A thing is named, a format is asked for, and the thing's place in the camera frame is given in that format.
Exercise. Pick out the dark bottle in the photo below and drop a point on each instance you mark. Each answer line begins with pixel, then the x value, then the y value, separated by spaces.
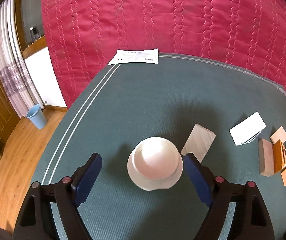
pixel 34 33

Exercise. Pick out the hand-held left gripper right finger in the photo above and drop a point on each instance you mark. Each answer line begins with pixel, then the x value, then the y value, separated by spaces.
pixel 198 180

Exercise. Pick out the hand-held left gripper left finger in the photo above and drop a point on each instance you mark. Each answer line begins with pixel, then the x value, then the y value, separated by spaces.
pixel 88 177

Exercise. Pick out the red quilted blanket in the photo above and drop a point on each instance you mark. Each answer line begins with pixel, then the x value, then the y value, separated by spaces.
pixel 158 17

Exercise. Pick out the blue waste bin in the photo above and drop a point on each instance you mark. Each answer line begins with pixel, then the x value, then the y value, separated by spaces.
pixel 36 117

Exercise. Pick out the small light wooden block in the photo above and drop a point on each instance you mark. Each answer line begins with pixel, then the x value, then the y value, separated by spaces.
pixel 279 135

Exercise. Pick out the white bowl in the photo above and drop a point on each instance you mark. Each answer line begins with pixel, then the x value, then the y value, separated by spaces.
pixel 154 161

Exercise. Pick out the tan wooden block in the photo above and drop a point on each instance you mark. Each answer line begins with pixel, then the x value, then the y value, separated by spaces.
pixel 266 158

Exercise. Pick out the white paper sheet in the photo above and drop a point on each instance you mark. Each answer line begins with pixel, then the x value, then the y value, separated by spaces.
pixel 135 56

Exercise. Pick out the orange striped box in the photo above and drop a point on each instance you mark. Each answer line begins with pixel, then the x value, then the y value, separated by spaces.
pixel 279 157

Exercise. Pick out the light wooden board block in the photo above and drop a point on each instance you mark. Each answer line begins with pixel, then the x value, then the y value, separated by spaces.
pixel 199 141

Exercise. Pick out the white patterned curtain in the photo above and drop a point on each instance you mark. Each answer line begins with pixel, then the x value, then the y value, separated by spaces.
pixel 13 67

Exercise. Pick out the wooden ledge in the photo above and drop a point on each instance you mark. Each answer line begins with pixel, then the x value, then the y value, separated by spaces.
pixel 34 46

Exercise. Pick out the green mat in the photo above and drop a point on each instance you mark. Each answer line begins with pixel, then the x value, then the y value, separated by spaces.
pixel 145 100

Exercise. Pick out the white box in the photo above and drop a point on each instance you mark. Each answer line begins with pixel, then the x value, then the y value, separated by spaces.
pixel 246 127

